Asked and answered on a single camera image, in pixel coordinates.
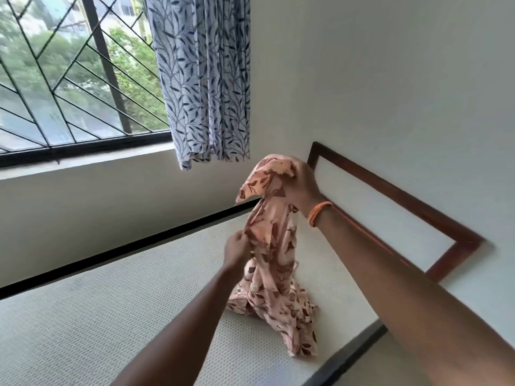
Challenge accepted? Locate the black framed window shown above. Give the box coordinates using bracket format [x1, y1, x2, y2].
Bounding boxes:
[0, 0, 174, 169]

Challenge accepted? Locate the orange wrist band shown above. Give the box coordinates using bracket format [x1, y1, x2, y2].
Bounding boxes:
[307, 201, 335, 228]

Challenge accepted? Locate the brown wooden bed headboard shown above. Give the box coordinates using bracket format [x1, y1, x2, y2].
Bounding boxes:
[306, 141, 485, 284]

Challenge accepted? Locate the peach floral sheet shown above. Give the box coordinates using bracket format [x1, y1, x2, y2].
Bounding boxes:
[225, 153, 321, 358]

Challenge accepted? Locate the person's left hand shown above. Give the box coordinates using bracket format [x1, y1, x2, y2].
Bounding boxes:
[222, 229, 254, 278]

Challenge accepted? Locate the person's right hand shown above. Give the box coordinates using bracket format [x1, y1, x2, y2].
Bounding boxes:
[281, 155, 327, 218]

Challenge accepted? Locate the person's right forearm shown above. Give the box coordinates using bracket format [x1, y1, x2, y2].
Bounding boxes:
[313, 209, 515, 386]

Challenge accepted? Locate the person's left forearm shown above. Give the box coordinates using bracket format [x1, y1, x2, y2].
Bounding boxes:
[111, 269, 242, 386]

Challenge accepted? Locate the white honeycomb mattress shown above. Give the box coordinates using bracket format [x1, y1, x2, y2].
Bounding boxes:
[0, 209, 381, 386]

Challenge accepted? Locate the black bed frame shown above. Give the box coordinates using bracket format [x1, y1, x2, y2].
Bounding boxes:
[313, 319, 389, 386]

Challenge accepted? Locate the white leaf print curtain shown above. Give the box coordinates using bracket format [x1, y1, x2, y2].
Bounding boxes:
[144, 0, 252, 172]

